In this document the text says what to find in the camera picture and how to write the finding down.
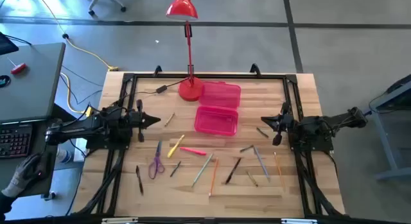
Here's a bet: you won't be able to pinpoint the silver metal bracket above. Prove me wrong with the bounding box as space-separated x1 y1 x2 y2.
101 217 139 224
281 218 319 224

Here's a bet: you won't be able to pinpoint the black aluminium table frame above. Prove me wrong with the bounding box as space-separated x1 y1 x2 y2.
72 72 346 218

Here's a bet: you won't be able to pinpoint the person's hand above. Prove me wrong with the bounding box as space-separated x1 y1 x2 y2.
1 153 42 199

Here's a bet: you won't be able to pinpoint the black tablet screen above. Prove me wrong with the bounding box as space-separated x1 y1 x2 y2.
0 31 19 56

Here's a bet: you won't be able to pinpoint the short tan pencil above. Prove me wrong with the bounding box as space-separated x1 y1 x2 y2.
164 112 176 128

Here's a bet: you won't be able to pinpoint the black marker pen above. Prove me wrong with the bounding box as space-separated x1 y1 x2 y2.
224 157 242 185

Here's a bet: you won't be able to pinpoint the black backlit keyboard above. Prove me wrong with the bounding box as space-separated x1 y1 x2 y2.
0 123 34 159

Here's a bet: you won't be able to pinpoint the long green pencil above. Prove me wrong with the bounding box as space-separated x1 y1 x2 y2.
191 153 214 188

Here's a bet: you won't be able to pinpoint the yellow highlighter pen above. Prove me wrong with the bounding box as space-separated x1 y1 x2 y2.
167 134 186 159

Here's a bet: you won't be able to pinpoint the black lamp cable with switch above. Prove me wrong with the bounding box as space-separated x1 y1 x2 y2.
109 76 193 110

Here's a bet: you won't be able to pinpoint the grey office desk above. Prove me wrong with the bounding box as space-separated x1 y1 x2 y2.
0 42 67 199

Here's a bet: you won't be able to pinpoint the pink marker pen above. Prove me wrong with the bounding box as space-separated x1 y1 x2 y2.
179 146 207 157

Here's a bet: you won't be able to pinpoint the red desk lamp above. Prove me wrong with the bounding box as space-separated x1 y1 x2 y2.
166 0 205 102

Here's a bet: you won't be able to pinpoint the pink plastic supply box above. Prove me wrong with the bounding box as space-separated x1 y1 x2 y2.
193 81 242 137

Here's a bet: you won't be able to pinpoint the white blue bottle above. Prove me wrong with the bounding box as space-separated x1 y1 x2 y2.
57 146 73 164

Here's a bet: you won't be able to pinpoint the long orange pencil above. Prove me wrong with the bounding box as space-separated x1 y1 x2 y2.
209 157 220 197

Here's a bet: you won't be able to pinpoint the yellow extension cable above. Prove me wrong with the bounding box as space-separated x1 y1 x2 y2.
35 0 119 117

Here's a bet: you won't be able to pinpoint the short dark pencil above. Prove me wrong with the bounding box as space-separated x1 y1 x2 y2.
169 160 182 178

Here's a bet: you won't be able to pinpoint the grey metal side table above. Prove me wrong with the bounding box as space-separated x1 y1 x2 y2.
354 74 411 182

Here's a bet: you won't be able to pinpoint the black ballpoint pen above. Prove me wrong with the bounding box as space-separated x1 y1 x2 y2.
135 165 144 196

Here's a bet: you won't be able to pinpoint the thin black floor cable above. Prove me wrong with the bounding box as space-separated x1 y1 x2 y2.
60 65 103 106

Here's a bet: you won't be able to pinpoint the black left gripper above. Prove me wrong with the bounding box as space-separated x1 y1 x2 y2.
130 99 161 143

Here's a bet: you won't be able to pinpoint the short olive pencil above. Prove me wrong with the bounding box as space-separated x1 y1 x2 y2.
246 170 259 188

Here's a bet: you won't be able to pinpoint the purple handled scissors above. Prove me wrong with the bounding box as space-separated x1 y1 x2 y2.
148 140 166 180

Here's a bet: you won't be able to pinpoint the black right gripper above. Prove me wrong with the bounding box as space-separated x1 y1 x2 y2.
260 102 295 146

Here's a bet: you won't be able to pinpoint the long grey pencil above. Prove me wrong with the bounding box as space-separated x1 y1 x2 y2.
252 146 271 182

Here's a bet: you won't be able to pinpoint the thin orange pencil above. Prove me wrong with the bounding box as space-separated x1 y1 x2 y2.
273 151 286 190

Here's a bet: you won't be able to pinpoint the red handled screwdriver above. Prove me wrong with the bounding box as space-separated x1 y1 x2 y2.
6 56 28 74

